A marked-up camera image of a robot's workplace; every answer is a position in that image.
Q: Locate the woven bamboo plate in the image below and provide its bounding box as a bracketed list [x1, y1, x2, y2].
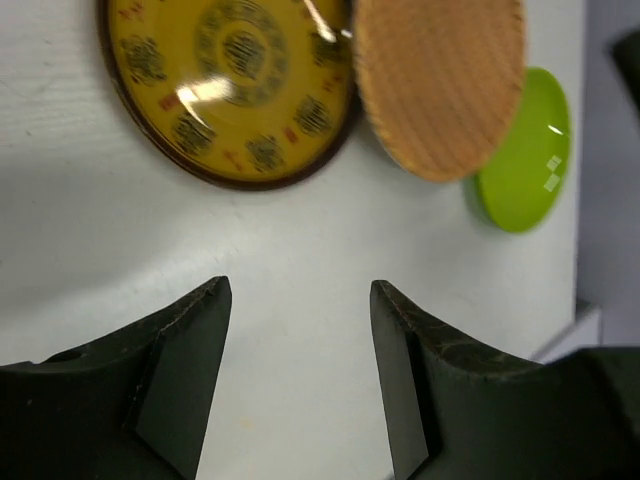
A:
[352, 0, 527, 182]

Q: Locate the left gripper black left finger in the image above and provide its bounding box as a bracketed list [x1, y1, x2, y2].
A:
[1, 276, 232, 479]

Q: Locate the lime green plate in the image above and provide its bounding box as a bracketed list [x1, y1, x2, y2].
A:
[463, 67, 573, 234]

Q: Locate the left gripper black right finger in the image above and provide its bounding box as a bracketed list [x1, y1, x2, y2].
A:
[370, 280, 639, 479]

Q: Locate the yellow patterned plate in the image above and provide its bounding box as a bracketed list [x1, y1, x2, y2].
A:
[96, 1, 361, 191]

